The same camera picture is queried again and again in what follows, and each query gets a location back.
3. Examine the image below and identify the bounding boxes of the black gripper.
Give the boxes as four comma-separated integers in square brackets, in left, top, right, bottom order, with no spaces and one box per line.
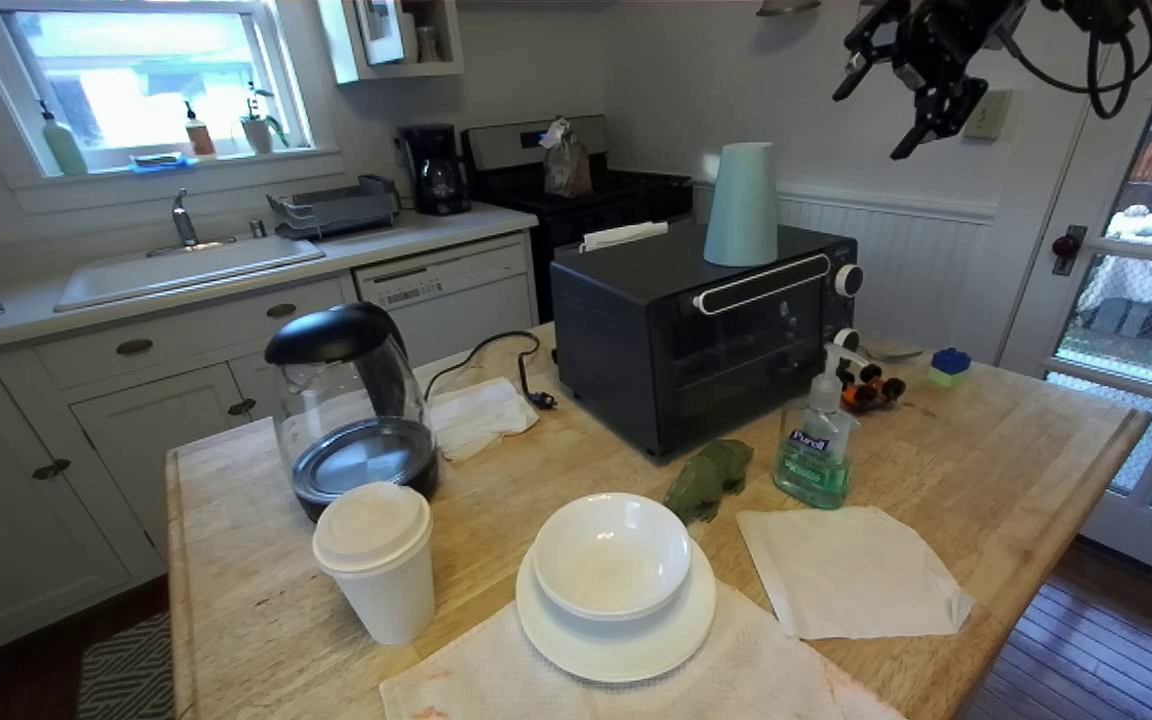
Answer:
[828,0,1024,164]

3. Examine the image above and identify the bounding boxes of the light blue plastic cup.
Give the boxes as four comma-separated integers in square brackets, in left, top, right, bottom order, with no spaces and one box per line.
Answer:
[701,136,783,274]

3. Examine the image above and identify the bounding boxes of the black toaster oven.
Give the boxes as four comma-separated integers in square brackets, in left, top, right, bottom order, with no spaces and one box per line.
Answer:
[547,218,869,466]

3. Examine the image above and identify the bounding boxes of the white lidded paper cup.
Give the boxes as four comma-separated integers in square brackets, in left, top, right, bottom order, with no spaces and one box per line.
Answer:
[309,480,440,654]

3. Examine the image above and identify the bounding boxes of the white kitchen sink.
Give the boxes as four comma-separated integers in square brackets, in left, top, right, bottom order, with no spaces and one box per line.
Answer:
[50,232,329,317]

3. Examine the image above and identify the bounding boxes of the kitchen window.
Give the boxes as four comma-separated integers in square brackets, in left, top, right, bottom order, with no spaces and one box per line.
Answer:
[0,0,320,184]

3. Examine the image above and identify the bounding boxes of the white counter cabinets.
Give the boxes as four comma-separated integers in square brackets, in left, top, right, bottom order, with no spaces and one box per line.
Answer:
[0,198,542,678]

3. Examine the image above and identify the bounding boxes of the white glass panel door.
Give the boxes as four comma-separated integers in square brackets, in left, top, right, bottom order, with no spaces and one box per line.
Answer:
[999,0,1152,598]

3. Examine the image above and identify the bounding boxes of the blue green sponge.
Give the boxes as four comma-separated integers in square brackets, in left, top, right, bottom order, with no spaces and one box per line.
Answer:
[929,344,977,391]

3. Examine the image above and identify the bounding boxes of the orange black toy car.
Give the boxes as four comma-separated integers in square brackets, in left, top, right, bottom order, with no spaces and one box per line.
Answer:
[833,351,906,418]

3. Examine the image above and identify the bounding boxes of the white ribbed cloth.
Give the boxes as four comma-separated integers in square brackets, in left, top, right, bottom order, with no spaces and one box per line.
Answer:
[575,218,672,255]

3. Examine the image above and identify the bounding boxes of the black steel stove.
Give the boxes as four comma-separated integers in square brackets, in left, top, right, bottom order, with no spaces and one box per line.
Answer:
[455,113,696,323]

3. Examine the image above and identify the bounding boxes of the brown paper bag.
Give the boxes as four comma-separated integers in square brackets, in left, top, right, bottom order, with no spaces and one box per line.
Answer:
[537,117,595,200]

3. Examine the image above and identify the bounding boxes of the green hand soap pump bottle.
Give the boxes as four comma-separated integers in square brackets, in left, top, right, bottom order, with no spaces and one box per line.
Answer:
[772,347,865,512]

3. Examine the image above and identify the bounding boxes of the green frog toy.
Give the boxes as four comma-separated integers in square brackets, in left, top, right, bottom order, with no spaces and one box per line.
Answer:
[663,438,755,529]

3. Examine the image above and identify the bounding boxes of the black coffee maker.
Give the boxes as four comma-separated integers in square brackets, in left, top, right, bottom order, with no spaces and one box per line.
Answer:
[392,122,473,221]

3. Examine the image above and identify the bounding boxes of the small white paper napkin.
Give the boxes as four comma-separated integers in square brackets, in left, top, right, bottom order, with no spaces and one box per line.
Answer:
[732,504,977,643]

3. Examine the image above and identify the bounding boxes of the white dishwasher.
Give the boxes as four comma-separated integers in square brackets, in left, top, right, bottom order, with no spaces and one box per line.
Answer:
[353,232,542,373]

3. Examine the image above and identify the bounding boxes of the white folded cloth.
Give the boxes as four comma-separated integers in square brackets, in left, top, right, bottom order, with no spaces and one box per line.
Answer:
[420,373,542,466]

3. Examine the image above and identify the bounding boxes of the white ceramic bowl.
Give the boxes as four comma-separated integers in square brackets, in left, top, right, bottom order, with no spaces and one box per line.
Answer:
[528,487,696,632]

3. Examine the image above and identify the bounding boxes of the grey dish rack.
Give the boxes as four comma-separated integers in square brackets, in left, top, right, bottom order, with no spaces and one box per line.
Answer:
[262,174,407,245]

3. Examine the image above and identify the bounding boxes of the large white cloth mat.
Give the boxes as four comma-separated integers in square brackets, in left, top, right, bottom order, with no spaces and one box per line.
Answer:
[376,575,912,720]

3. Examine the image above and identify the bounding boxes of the white ceramic plate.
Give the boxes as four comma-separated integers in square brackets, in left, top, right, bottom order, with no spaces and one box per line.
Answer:
[511,533,721,690]

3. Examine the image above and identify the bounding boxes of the black glass electric kettle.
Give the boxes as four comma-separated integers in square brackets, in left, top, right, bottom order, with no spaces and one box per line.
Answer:
[260,300,443,525]

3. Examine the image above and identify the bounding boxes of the red small bottle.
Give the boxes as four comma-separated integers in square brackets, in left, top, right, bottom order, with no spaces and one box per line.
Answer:
[180,97,221,161]

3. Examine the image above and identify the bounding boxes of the chrome faucet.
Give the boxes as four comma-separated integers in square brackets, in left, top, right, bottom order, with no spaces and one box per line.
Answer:
[167,189,208,253]

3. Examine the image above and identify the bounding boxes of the blue windowsill sponge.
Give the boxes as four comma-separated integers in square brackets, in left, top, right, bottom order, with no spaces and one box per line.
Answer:
[127,147,201,180]

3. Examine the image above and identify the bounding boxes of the green dish soap bottle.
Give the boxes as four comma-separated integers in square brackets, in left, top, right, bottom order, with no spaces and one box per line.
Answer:
[35,97,91,180]

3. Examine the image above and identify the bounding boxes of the grey floor rug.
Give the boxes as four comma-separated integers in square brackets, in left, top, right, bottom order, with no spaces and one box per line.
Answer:
[72,608,180,720]

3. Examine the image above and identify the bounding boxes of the black door handle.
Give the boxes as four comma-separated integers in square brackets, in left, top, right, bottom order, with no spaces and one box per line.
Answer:
[1049,221,1090,279]

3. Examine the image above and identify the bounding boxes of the black power cord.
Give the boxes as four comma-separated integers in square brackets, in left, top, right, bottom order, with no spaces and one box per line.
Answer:
[414,327,564,418]

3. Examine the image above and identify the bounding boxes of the white wall shelf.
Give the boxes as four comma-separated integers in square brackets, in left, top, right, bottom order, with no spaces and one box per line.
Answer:
[310,0,469,94]

